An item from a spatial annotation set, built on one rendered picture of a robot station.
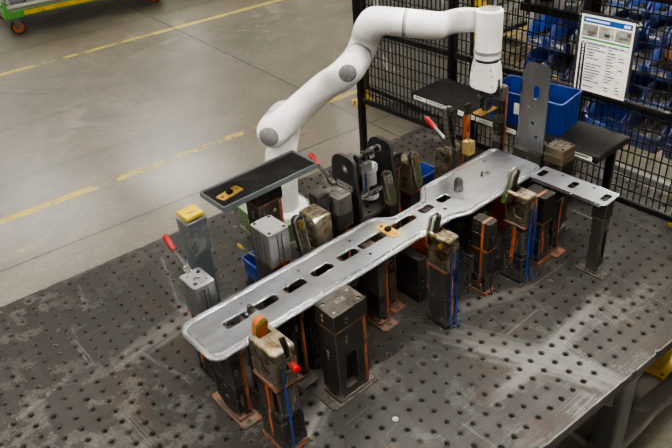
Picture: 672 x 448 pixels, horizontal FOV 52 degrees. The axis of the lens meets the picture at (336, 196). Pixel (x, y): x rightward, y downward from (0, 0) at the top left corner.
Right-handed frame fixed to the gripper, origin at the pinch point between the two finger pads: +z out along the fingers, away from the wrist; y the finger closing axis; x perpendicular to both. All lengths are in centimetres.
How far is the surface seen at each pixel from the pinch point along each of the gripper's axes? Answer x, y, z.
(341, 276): -72, 7, 28
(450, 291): -41, 21, 44
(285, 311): -93, 7, 28
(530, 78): 26.6, -1.0, 0.1
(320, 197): -57, -19, 18
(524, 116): 26.6, -2.1, 15.1
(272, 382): -109, 22, 31
